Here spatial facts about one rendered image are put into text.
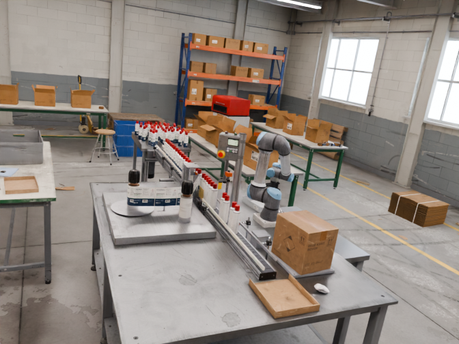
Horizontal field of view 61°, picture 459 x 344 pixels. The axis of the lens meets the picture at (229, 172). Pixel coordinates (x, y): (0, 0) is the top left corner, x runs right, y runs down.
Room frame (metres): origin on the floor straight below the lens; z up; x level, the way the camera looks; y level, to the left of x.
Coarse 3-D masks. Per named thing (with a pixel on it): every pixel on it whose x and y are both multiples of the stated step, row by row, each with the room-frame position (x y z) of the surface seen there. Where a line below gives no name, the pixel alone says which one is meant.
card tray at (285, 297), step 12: (252, 288) 1.85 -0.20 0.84; (264, 288) 1.87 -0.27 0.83; (276, 288) 1.88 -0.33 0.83; (288, 288) 1.90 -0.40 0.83; (300, 288) 1.89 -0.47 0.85; (264, 300) 1.72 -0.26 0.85; (276, 300) 1.77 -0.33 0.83; (288, 300) 1.78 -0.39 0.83; (300, 300) 1.80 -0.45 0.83; (312, 300) 1.78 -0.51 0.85; (276, 312) 1.62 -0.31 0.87; (288, 312) 1.65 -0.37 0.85; (300, 312) 1.68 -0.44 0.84
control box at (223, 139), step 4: (224, 132) 2.89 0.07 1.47; (220, 136) 2.82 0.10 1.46; (224, 136) 2.81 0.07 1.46; (228, 136) 2.81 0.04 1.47; (232, 136) 2.81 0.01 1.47; (236, 136) 2.81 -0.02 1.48; (220, 140) 2.82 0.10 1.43; (224, 140) 2.81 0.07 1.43; (220, 144) 2.82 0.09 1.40; (224, 144) 2.81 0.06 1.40; (220, 148) 2.81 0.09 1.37; (224, 148) 2.81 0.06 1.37; (224, 152) 2.81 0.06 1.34; (228, 152) 2.80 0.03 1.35; (224, 156) 2.81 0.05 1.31; (228, 156) 2.80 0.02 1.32; (232, 156) 2.80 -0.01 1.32; (236, 156) 2.79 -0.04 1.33; (232, 160) 2.80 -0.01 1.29; (236, 160) 2.79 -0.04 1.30
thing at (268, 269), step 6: (198, 198) 3.01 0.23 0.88; (216, 210) 2.79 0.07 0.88; (240, 234) 2.42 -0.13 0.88; (234, 240) 2.31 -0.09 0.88; (246, 240) 2.34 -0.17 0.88; (240, 246) 2.24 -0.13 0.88; (246, 252) 2.17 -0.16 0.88; (252, 252) 2.18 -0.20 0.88; (258, 258) 2.11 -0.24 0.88; (264, 264) 2.05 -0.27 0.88; (264, 270) 1.98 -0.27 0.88; (270, 270) 1.99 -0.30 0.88
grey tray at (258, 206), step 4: (244, 196) 3.21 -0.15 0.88; (244, 200) 3.18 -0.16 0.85; (248, 200) 3.13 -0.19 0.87; (252, 200) 3.25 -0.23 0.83; (248, 204) 3.12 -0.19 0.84; (252, 204) 3.08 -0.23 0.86; (256, 204) 3.16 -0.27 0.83; (260, 204) 3.18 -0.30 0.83; (256, 208) 3.02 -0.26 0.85; (260, 208) 2.98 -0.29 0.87
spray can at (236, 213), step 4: (236, 208) 2.41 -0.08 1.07; (236, 212) 2.40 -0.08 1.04; (232, 216) 2.41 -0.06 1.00; (236, 216) 2.40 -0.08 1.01; (232, 220) 2.41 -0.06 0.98; (236, 220) 2.40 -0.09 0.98; (232, 224) 2.41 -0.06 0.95; (236, 224) 2.40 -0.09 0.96; (232, 228) 2.40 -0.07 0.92; (236, 228) 2.40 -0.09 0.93; (236, 232) 2.41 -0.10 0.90
